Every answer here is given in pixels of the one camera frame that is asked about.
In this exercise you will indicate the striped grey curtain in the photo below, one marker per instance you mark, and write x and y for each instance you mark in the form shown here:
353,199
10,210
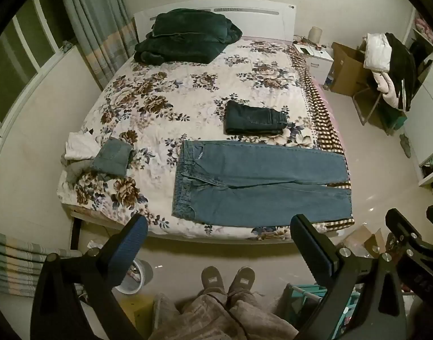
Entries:
96,24

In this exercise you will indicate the grey crumpled cloth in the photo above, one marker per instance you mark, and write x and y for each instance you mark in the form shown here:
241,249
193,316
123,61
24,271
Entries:
78,171

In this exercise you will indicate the bed with floral cover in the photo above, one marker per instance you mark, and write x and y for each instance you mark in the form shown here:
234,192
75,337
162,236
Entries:
202,88

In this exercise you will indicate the folding chair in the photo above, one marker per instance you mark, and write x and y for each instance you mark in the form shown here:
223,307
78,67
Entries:
370,102

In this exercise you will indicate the white cylinder lamp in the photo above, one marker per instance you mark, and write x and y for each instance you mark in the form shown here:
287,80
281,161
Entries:
314,35

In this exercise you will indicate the white wardrobe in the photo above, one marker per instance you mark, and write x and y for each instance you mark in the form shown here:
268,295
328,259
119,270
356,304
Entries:
430,113

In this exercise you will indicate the yellow box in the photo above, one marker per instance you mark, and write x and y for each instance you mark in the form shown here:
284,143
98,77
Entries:
136,317

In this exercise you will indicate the white jacket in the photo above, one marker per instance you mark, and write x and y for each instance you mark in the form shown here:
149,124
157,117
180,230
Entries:
377,53

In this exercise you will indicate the striped folded cloth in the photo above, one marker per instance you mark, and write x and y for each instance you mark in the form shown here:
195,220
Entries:
14,262

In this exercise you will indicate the black jacket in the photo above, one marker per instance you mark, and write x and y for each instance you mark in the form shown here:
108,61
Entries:
404,67

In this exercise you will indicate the light blue denim pants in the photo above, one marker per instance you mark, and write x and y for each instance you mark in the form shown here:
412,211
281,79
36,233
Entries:
255,184

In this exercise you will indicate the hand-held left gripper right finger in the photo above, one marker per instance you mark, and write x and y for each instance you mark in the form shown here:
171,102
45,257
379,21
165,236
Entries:
317,251

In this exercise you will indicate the open cardboard box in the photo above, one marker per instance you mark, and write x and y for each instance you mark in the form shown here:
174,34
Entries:
347,71

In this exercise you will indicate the person's grey slipper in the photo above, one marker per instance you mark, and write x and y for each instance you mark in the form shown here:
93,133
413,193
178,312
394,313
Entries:
242,281
212,280

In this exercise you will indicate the person's right forearm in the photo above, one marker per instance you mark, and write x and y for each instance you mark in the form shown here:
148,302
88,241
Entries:
423,315

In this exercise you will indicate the white nightstand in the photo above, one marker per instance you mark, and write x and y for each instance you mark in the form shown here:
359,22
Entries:
317,63

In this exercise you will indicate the folded dark denim pants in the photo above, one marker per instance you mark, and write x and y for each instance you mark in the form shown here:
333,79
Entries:
253,118

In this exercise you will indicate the person's left grey slipper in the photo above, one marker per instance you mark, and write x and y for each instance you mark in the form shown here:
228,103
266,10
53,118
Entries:
212,280

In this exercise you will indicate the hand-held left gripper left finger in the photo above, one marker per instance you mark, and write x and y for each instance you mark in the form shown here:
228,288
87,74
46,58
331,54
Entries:
131,241

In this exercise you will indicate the white framed window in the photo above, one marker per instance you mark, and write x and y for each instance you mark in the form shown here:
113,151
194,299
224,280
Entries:
21,60

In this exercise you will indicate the folded small blue jeans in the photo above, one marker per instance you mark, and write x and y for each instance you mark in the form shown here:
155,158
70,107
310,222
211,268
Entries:
112,157

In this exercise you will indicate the teal and white rack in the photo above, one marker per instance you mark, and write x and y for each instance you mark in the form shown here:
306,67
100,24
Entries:
305,301

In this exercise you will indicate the flat cardboard pieces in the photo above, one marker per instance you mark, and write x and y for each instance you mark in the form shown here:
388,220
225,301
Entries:
361,241

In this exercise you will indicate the white plastic bucket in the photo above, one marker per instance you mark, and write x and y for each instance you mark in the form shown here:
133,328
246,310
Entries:
138,276

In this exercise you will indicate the pink garment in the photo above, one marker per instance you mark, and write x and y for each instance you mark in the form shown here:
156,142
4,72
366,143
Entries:
388,90

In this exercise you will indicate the person's legs in plush trousers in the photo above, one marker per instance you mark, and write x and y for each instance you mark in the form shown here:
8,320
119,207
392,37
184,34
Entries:
216,322

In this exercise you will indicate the person's right grey slipper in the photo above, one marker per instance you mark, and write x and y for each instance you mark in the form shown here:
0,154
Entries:
242,281

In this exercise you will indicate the white bed headboard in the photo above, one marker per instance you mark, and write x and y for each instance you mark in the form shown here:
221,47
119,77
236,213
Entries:
262,19

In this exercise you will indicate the white crumpled cloth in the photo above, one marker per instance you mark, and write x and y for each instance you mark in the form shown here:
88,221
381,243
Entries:
80,147

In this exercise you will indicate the brown checkered bed sheet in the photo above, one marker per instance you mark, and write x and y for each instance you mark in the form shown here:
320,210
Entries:
324,120

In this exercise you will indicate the dark green blanket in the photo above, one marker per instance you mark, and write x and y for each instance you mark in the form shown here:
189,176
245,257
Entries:
188,32

